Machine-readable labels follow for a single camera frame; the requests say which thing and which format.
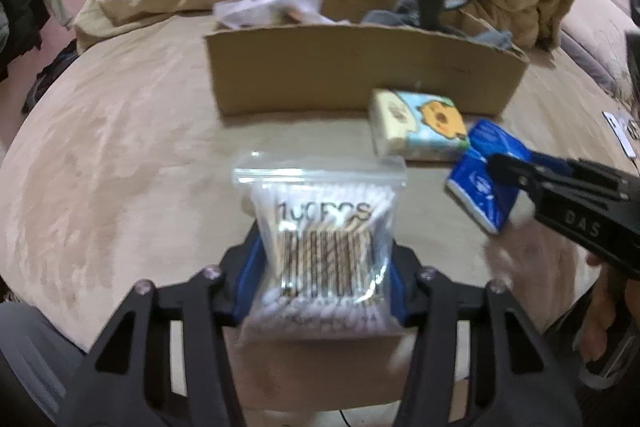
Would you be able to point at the pink floral pillow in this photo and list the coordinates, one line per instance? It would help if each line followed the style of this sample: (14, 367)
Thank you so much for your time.
(600, 26)

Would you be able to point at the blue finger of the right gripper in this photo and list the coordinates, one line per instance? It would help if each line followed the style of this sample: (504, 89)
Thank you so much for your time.
(510, 171)
(548, 165)

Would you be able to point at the white smartphone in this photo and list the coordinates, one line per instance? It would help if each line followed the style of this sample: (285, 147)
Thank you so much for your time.
(617, 128)

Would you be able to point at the grey pillow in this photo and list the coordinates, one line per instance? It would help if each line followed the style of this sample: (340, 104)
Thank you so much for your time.
(587, 63)

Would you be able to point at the cotton swab plastic bag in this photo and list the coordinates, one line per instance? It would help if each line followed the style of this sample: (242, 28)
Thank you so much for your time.
(326, 224)

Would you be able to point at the grey knit gloves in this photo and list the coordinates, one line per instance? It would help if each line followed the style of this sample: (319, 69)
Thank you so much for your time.
(406, 14)

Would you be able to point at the dark grey socks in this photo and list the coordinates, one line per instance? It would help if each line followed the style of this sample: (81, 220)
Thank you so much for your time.
(431, 10)

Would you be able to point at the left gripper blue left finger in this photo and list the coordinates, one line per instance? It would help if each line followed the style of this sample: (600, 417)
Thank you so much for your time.
(243, 266)

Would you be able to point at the person's left grey leg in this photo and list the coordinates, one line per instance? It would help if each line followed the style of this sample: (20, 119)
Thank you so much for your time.
(38, 364)

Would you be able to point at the blue tissue pack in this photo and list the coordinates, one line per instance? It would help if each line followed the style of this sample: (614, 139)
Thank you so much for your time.
(488, 202)

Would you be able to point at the black backpack on floor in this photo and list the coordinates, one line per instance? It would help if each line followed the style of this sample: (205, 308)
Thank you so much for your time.
(49, 75)

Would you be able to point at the cartoon bear tissue pack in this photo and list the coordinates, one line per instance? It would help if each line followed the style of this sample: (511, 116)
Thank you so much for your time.
(416, 126)

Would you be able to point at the clear bag with brown items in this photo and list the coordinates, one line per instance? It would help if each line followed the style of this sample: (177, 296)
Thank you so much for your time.
(239, 14)

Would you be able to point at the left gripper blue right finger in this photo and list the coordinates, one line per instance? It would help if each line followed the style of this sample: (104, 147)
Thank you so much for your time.
(407, 300)

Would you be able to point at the person's right hand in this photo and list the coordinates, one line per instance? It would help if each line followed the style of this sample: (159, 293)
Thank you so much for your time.
(600, 316)

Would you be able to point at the open brown cardboard box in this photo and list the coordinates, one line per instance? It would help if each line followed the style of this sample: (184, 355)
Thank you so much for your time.
(319, 68)

